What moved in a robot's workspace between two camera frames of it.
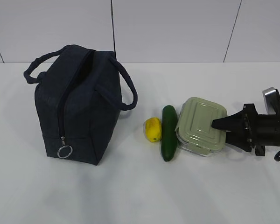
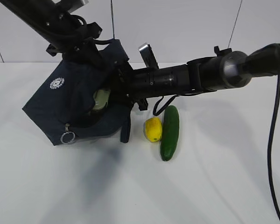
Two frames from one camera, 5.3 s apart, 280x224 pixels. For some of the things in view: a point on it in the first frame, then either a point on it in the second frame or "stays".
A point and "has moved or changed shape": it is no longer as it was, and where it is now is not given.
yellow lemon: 153,128 stays
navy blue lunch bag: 80,94 has moved or changed shape
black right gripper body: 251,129 -> 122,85
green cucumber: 169,128 stays
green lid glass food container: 194,131 -> 101,97
